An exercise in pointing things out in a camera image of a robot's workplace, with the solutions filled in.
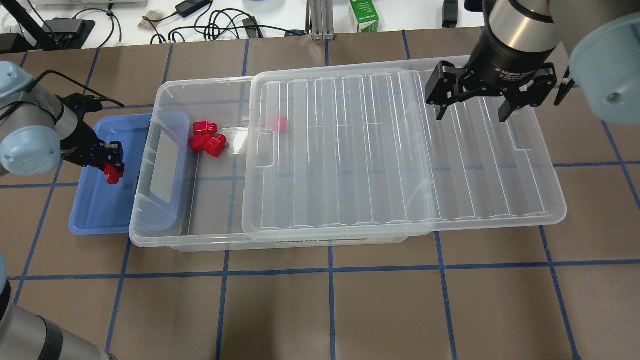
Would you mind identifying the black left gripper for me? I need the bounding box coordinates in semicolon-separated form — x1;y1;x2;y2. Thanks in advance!
60;95;125;171

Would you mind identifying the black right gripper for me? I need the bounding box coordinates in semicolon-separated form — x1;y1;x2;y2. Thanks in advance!
425;30;557;123

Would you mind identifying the clear plastic box lid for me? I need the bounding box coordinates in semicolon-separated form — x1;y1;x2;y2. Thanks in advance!
241;58;567;242

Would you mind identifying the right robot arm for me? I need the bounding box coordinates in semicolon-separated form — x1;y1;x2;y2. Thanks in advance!
424;0;640;125

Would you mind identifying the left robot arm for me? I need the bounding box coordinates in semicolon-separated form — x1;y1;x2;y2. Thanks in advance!
0;61;125;360

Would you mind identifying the clear plastic storage box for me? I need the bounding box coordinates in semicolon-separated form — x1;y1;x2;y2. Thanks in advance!
129;76;405;252

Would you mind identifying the lone red block in box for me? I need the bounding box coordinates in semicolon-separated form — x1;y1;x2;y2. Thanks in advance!
265;116;288;134

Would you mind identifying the blue plastic tray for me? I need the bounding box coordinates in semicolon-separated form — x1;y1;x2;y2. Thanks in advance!
68;114;152;236

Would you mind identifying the black device on table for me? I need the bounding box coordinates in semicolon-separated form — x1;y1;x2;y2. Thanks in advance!
441;0;458;28

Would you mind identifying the green white carton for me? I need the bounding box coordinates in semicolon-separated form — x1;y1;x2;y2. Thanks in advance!
348;0;380;34

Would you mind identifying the black power adapter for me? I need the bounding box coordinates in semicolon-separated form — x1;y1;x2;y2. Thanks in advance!
242;16;265;39

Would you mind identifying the aluminium frame post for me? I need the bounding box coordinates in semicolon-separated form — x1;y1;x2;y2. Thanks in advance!
305;0;335;42

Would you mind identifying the black cable bundle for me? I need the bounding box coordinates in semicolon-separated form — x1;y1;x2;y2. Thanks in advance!
142;0;301;45

